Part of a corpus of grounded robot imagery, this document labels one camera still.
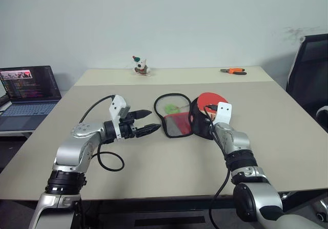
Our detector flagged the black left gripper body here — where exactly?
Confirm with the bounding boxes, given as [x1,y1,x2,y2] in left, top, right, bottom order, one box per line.
[118,111,137,139]

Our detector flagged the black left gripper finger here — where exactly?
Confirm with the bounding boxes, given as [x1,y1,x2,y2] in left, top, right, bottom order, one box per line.
[133,109,153,120]
[134,123,161,138]

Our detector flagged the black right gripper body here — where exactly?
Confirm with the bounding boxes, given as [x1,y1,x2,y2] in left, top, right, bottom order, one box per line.
[203,115,214,133]

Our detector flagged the red table tennis paddle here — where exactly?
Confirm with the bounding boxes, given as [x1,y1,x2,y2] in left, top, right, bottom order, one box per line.
[196,92,229,120]

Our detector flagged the black mesh paddle case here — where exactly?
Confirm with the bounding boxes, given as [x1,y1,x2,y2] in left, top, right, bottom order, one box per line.
[153,92,215,140]

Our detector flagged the white dog figurine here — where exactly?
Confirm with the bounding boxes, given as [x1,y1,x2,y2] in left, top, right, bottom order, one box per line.
[131,55,150,77]

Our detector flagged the dark rectangular slab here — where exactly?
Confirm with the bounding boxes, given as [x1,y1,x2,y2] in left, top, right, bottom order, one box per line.
[134,215,206,227]

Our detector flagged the open blue laptop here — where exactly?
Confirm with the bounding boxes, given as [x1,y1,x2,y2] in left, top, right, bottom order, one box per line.
[0,65,63,132]

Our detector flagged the white side desk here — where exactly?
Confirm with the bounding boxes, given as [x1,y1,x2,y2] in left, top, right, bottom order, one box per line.
[0,128,37,138]

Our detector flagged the black mesh office chair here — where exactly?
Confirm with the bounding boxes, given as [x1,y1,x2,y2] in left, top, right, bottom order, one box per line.
[285,33,328,133]

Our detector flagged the silver chair base leg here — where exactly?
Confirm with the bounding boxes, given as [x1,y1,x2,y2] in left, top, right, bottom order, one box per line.
[279,185,328,223]

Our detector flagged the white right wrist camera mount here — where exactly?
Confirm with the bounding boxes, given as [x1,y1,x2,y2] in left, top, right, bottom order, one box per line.
[212,101,233,125]

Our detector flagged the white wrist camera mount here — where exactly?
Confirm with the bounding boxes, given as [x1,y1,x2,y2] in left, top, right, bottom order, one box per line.
[108,94,132,140]
[212,101,233,125]

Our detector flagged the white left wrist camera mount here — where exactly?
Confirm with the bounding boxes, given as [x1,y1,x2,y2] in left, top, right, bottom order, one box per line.
[108,94,132,140]

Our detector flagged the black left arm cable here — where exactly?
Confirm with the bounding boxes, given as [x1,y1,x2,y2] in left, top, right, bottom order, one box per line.
[78,95,126,173]

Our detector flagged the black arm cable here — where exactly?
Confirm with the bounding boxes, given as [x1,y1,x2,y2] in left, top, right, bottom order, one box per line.
[78,95,126,173]
[203,103,232,229]

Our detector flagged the orange handled pliers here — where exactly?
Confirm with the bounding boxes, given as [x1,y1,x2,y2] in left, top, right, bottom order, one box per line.
[220,68,248,76]

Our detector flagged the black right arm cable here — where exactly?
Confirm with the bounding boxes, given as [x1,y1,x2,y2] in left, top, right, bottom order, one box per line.
[203,103,232,229]

